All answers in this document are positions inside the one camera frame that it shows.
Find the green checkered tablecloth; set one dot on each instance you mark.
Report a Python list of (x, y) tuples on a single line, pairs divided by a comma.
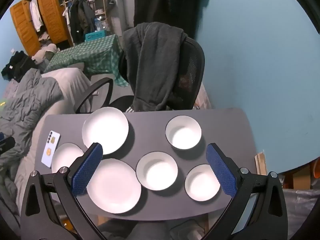
[(87, 55)]

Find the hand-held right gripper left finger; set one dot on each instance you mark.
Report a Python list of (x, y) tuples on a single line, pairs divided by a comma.
[(87, 170)]

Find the dark hanging jackets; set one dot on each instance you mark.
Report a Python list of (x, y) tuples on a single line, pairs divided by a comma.
[(80, 17)]

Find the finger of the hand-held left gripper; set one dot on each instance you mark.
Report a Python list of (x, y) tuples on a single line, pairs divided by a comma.
[(7, 143), (1, 136)]

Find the white hanging shirt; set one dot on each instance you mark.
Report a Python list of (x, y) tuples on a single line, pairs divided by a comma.
[(36, 15)]

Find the beige clothes pile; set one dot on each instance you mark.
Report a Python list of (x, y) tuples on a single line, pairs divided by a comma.
[(46, 51)]

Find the wooden louvred wardrobe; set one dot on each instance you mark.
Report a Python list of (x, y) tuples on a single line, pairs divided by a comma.
[(50, 10)]

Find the black hanging coats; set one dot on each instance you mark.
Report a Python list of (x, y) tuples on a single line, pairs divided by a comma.
[(162, 2)]

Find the white bowl black rim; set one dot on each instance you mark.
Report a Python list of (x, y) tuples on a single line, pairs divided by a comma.
[(200, 183), (157, 171), (183, 132)]

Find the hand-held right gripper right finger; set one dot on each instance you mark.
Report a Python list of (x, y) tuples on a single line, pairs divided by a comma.
[(221, 170)]

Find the grey plastic bag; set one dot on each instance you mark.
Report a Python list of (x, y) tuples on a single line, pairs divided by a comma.
[(300, 205)]

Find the grey door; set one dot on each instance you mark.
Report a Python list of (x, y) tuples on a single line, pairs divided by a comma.
[(127, 2)]

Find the white plate black rim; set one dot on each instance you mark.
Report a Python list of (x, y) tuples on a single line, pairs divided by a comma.
[(117, 190), (63, 157), (105, 127)]

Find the dark grey fleece hoodie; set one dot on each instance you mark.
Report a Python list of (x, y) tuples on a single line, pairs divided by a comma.
[(150, 62)]

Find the wooden board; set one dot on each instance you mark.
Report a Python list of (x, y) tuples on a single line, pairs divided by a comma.
[(260, 162)]

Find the black clothes pile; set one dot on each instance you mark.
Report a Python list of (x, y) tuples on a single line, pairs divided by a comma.
[(15, 65)]

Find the grey quilted duvet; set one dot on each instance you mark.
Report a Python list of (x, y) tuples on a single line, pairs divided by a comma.
[(25, 100)]

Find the light blue smartphone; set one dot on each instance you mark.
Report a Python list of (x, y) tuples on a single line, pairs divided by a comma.
[(51, 150)]

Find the black mesh office chair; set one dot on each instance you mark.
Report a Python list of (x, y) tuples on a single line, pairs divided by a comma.
[(192, 62)]

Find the blue plastic crate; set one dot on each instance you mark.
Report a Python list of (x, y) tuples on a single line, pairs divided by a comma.
[(96, 36)]

